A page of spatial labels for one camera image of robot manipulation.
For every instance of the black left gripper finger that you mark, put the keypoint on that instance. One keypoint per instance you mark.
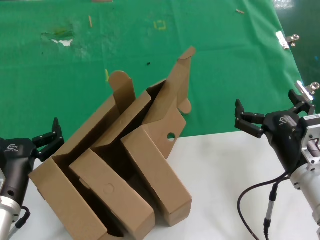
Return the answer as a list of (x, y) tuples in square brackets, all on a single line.
[(51, 147)]

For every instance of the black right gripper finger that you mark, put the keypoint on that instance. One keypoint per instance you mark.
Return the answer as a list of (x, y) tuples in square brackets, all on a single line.
[(250, 121), (303, 107)]

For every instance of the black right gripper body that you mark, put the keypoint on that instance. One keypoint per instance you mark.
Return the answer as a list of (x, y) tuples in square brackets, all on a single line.
[(282, 135)]

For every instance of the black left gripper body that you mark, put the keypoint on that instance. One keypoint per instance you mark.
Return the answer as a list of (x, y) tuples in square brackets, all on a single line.
[(15, 160)]

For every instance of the cardboard box with punched hole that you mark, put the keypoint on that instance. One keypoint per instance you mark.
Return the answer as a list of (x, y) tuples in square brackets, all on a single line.
[(160, 175)]

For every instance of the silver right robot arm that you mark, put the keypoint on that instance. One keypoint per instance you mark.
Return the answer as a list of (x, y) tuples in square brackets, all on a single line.
[(307, 185)]

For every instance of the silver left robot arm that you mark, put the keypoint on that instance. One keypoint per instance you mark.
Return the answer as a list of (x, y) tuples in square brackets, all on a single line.
[(7, 217)]

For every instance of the large open cardboard box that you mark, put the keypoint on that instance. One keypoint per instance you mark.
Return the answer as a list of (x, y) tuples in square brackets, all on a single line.
[(62, 200)]

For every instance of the cardboard box with round dent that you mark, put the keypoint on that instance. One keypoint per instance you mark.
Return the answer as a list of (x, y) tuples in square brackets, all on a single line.
[(112, 190)]

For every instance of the silver binder clip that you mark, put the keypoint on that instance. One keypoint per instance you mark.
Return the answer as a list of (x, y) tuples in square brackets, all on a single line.
[(281, 38), (303, 91)]

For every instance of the green table cloth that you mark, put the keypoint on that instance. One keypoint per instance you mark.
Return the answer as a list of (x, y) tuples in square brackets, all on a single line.
[(212, 75)]

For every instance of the yellow tape strip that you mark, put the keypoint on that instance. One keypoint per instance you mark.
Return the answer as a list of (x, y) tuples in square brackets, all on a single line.
[(107, 75)]

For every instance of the brown tape strip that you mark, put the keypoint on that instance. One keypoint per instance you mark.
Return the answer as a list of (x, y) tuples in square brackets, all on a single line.
[(240, 11), (90, 21)]

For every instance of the yellow square tape marker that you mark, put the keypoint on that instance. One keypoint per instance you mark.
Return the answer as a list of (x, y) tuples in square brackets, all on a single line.
[(164, 25)]

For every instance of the brown tape patch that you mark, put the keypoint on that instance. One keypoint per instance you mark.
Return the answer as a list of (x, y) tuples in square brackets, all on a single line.
[(101, 0)]

